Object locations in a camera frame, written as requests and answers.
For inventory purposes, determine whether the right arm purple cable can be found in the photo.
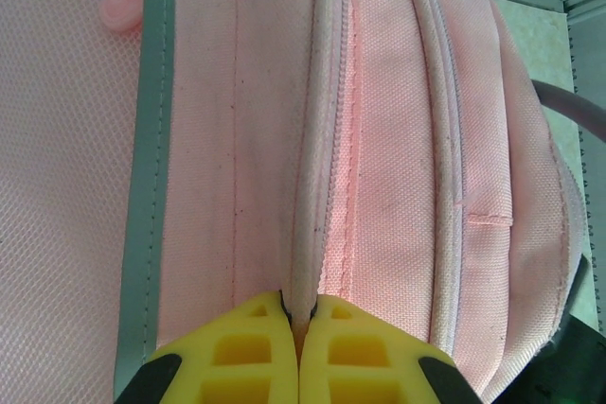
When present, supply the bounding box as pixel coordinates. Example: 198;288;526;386
529;78;606;145

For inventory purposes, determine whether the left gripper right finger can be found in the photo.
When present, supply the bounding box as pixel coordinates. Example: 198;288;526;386
300;294;484;404

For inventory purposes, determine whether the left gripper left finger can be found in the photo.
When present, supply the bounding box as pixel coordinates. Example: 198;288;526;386
116;290;300;404

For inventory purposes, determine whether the pink backpack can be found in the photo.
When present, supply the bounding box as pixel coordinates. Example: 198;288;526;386
0;0;593;404

